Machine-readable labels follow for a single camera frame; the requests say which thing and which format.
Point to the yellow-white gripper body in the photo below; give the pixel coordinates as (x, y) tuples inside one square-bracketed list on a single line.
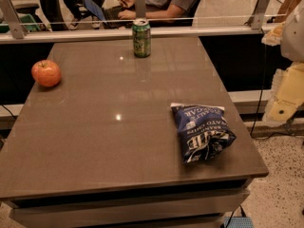
[(294, 40)]

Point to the blue potato chip bag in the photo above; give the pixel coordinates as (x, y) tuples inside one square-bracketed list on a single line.
[(202, 130)]

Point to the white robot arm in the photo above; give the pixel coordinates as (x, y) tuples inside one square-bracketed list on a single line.
[(289, 35)]

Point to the grey table drawer cabinet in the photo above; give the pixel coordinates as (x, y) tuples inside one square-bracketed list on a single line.
[(200, 205)]

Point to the seated person in grey shirt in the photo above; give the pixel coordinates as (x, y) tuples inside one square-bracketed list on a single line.
[(171, 13)]

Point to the green soda can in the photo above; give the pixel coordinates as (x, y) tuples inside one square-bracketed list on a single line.
[(141, 38)]

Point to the open laptop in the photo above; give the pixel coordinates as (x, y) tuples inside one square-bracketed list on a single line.
[(108, 16)]

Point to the person in dark trousers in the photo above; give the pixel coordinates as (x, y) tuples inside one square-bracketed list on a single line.
[(76, 3)]

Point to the red apple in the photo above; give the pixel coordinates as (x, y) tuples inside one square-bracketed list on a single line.
[(46, 73)]

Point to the green bin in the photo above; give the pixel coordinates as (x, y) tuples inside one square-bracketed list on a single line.
[(27, 21)]

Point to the right metal railing bracket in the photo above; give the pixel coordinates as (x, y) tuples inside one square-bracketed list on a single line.
[(255, 21)]

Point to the metal railing bracket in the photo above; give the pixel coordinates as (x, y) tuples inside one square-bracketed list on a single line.
[(140, 9), (255, 21), (17, 30)]

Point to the middle metal railing bracket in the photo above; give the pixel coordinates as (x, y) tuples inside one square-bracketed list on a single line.
[(140, 9)]

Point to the left metal railing bracket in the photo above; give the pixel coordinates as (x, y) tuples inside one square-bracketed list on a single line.
[(17, 30)]

